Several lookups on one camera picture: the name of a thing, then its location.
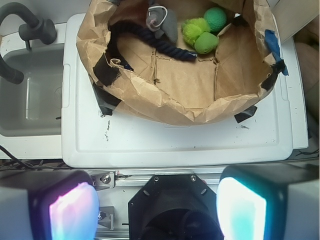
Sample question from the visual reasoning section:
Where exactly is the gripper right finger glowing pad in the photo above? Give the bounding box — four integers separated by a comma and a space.
216, 163, 320, 240

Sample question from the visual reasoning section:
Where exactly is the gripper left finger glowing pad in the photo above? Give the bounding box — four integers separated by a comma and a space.
0, 170, 100, 240

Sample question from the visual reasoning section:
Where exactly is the white plastic bin lid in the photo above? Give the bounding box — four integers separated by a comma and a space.
61, 13, 308, 169

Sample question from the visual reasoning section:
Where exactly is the gray sink basin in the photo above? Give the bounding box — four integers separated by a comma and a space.
0, 23, 66, 160

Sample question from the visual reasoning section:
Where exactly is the brown paper bag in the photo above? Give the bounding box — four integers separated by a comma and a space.
76, 0, 281, 126

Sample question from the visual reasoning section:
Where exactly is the blue painter tape strip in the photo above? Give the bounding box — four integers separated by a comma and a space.
264, 29, 289, 76

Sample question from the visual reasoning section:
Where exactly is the light green plush ball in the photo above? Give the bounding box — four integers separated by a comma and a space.
194, 32, 219, 54

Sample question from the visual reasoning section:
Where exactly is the black faucet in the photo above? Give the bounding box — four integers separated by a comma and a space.
0, 2, 57, 85

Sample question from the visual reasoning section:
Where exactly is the yellow-green fuzzy toy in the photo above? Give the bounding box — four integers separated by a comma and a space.
181, 17, 211, 47

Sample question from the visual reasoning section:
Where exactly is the dark green ball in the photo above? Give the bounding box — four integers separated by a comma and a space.
203, 7, 227, 32

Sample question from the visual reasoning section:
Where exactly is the gray plush mouse toy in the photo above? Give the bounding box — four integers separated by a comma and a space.
145, 4, 178, 44

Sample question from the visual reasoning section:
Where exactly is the dark blue rope toy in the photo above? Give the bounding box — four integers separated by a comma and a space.
107, 20, 198, 65

